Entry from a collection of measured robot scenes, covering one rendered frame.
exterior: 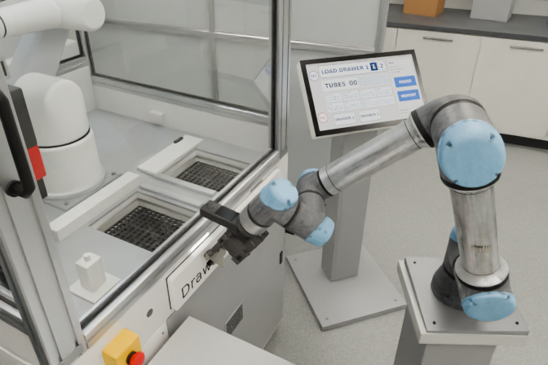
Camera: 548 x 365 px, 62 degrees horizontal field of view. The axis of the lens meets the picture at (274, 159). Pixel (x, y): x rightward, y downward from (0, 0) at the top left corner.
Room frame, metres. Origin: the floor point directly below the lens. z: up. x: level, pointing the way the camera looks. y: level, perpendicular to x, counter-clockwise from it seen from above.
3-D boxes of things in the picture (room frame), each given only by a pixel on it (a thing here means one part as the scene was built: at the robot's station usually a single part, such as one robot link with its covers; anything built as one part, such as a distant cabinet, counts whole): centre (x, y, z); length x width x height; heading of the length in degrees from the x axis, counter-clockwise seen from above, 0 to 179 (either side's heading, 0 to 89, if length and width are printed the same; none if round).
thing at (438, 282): (0.94, -0.53, 0.83); 0.15 x 0.15 x 0.10
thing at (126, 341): (0.65, 0.33, 0.88); 0.07 x 0.05 x 0.07; 153
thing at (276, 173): (1.23, 0.05, 0.87); 0.29 x 0.02 x 0.11; 153
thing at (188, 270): (0.95, 0.19, 0.87); 0.29 x 0.02 x 0.11; 153
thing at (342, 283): (1.73, -0.37, 0.51); 0.50 x 0.45 x 1.02; 19
